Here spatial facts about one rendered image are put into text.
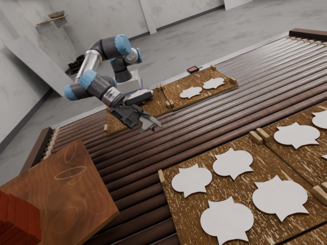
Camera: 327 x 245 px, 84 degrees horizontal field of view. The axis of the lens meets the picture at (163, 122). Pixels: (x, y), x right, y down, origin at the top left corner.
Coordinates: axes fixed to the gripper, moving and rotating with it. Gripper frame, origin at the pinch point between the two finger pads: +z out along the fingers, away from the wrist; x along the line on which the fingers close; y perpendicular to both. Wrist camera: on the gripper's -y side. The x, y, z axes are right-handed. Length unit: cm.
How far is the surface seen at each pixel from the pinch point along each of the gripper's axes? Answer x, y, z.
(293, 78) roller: -2, -68, 41
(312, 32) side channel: -17, -126, 46
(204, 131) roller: -7.1, -14.1, 18.6
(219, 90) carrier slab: -20, -45, 16
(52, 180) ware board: -9.5, 40.6, -19.8
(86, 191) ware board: 3.5, 33.4, -6.8
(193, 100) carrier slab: -23.6, -30.9, 8.4
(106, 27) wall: -680, -357, -380
